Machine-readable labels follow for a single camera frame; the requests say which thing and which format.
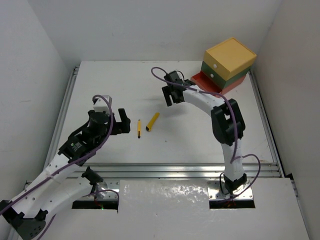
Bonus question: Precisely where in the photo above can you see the wide yellow utility knife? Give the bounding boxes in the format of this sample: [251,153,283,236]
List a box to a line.
[145,112,160,132]

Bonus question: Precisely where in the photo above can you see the red drawer box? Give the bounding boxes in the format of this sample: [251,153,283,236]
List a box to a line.
[190,71,246,95]

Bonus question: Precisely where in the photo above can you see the aluminium front rail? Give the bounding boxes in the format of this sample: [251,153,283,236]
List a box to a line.
[69,162,278,180]

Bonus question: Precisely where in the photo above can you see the aluminium left rail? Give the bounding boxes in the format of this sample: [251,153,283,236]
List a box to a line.
[45,65,80,164]

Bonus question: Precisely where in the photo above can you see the slim yellow utility knife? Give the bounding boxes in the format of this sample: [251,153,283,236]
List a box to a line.
[137,119,142,139]

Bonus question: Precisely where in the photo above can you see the yellow drawer box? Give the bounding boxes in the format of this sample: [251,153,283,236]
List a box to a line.
[203,37,257,81]

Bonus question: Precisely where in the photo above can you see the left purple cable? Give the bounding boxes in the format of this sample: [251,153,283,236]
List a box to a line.
[0,94,120,240]

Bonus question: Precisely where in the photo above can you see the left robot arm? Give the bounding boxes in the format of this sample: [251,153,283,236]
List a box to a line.
[0,108,131,240]

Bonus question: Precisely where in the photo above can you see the green drawer box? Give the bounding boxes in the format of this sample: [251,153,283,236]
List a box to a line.
[200,61,251,90]

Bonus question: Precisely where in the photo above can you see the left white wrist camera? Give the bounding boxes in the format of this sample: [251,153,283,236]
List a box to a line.
[92,95,113,115]

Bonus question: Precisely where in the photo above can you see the aluminium right rail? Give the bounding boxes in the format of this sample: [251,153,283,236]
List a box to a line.
[248,70,286,178]

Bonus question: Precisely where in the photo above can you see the aluminium rail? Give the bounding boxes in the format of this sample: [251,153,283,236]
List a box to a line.
[248,70,286,178]
[69,162,278,180]
[45,65,80,164]

